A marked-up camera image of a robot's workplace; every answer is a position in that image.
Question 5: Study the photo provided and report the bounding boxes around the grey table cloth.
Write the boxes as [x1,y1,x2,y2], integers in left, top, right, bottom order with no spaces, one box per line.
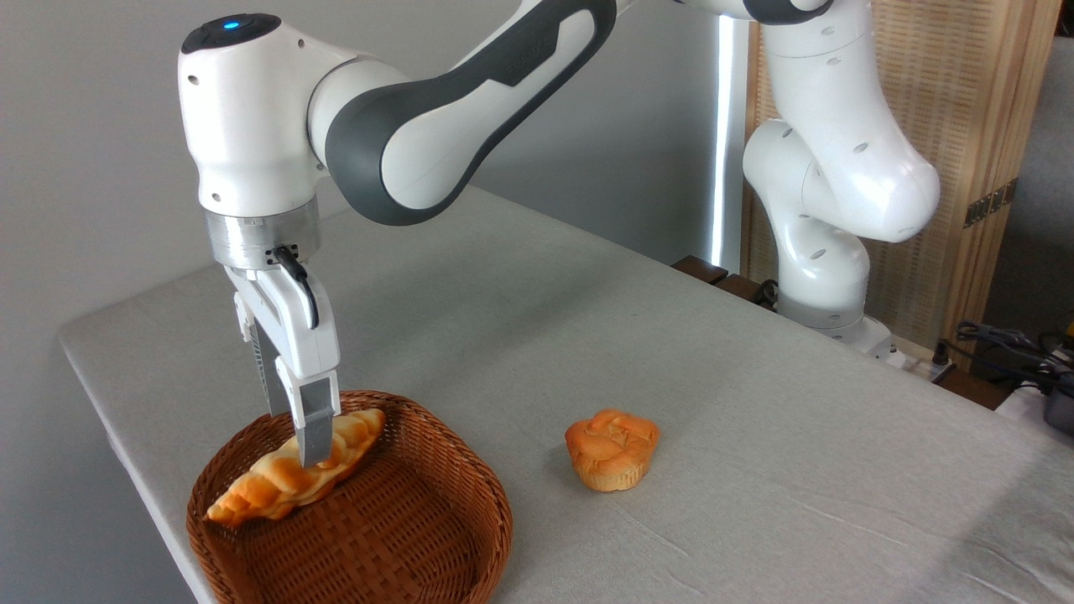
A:
[57,185,1074,604]

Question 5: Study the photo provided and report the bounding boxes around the brown woven wicker basket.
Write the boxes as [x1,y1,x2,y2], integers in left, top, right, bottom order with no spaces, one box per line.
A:
[185,389,514,604]

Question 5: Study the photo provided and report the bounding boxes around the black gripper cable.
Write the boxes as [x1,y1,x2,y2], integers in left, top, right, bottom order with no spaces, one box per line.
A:
[269,244,321,331]

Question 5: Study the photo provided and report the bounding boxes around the dark grey box device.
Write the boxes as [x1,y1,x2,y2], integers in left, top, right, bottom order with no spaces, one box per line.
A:
[1043,384,1074,438]

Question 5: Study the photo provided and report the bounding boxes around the bright white vertical strip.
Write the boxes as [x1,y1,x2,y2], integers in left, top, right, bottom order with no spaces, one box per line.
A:
[710,15,751,274]

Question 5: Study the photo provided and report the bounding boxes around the round muffin-shaped bread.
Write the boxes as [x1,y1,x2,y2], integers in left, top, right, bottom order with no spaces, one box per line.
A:
[564,408,661,493]

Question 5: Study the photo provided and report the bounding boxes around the dark metal screen hinge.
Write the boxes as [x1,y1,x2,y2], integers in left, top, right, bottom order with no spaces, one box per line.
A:
[962,177,1019,230]

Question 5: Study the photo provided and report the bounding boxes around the long braided bread loaf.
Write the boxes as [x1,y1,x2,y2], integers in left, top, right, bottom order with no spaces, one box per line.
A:
[205,407,388,529]

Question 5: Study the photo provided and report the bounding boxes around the black cable bundle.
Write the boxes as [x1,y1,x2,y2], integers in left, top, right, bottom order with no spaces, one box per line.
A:
[933,320,1074,397]

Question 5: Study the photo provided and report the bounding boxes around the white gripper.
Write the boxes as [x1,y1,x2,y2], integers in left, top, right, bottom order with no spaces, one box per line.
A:
[224,262,344,469]

